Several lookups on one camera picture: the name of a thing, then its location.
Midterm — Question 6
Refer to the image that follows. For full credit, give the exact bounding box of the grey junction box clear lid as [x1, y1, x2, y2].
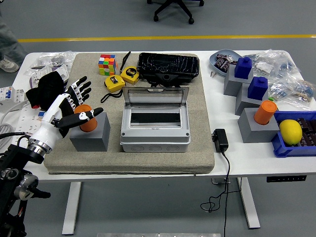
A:
[119, 86, 191, 153]

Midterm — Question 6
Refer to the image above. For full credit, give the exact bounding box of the blue plastic bin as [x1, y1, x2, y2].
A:
[271, 110, 316, 158]

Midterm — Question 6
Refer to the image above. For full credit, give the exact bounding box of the yellow lemon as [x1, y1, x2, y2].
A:
[279, 119, 303, 146]

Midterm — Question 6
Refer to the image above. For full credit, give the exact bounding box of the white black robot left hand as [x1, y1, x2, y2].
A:
[29, 76, 104, 149]

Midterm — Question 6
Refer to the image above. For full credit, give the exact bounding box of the black power adapter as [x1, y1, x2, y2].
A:
[211, 128, 229, 153]

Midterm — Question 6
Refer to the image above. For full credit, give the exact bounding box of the clear bag of parts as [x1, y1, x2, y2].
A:
[248, 49, 301, 79]
[26, 50, 76, 77]
[268, 74, 316, 111]

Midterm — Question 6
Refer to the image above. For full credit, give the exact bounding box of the white coiled cable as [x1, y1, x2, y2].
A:
[0, 101, 28, 151]

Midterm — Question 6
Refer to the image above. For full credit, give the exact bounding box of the white purple packet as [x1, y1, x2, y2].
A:
[29, 65, 70, 88]

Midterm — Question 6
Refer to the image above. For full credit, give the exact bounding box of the orange cylinder battery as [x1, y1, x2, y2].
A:
[253, 100, 278, 125]
[74, 104, 98, 133]

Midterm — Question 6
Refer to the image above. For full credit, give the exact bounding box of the white table leg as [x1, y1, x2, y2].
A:
[237, 177, 261, 230]
[61, 182, 82, 235]

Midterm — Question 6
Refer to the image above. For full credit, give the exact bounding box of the black table control panel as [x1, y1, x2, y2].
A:
[266, 175, 308, 183]

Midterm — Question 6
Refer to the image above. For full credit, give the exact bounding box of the black adapter cord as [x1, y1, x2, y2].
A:
[200, 151, 242, 237]

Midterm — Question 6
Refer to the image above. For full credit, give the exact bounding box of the black cloth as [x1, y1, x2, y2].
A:
[26, 71, 69, 112]

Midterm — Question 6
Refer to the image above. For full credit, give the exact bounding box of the grey-brown fabric mat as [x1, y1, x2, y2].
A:
[43, 52, 215, 175]

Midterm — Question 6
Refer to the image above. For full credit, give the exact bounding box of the white circuit breaker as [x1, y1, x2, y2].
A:
[0, 85, 28, 103]

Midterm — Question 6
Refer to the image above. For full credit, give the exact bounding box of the blue block with knob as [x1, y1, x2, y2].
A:
[247, 76, 269, 101]
[234, 56, 253, 79]

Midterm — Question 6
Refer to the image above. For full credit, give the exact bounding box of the white power strip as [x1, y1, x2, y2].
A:
[13, 102, 45, 149]

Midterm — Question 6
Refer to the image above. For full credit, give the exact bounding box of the yellow tape measure with strap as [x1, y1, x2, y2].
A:
[100, 75, 126, 103]

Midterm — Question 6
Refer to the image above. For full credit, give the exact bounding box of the yellow tape measure black label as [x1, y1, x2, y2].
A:
[120, 66, 141, 86]

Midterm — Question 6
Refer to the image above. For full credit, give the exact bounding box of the dark candy wrapper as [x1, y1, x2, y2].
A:
[214, 58, 232, 74]
[216, 53, 235, 63]

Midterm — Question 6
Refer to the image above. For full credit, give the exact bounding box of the grey block with round hole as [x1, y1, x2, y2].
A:
[69, 112, 111, 152]

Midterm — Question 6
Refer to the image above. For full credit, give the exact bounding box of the blue-grey oval dish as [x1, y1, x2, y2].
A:
[209, 49, 244, 78]

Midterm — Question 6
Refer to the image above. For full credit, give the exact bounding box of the large colourful puzzle cube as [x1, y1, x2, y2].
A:
[98, 54, 118, 77]

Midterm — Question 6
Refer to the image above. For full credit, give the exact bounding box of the black plastic tray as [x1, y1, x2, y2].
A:
[136, 52, 200, 87]

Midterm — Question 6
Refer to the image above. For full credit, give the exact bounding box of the black office chair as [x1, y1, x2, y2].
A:
[147, 0, 205, 25]

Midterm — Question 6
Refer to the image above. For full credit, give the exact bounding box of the dark components pile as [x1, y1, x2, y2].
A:
[296, 118, 316, 148]

